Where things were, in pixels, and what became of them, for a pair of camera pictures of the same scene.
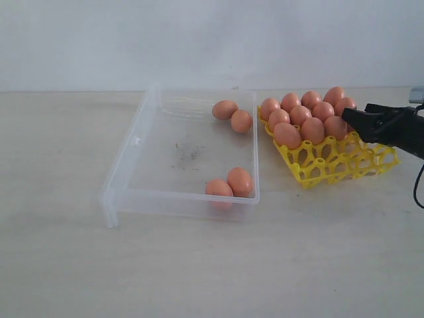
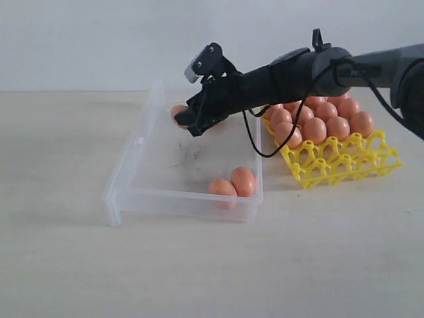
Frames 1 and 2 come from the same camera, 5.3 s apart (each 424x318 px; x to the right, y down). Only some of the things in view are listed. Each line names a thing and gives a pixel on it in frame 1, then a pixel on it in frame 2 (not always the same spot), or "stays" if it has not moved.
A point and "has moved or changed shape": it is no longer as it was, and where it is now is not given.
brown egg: [322, 110] stays
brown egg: [224, 109] has moved or changed shape
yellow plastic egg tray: [328, 161] stays
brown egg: [313, 130] stays
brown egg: [240, 121] -> [175, 109]
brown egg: [268, 106] stays
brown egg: [334, 126] stays
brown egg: [287, 134] stays
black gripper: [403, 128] -> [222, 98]
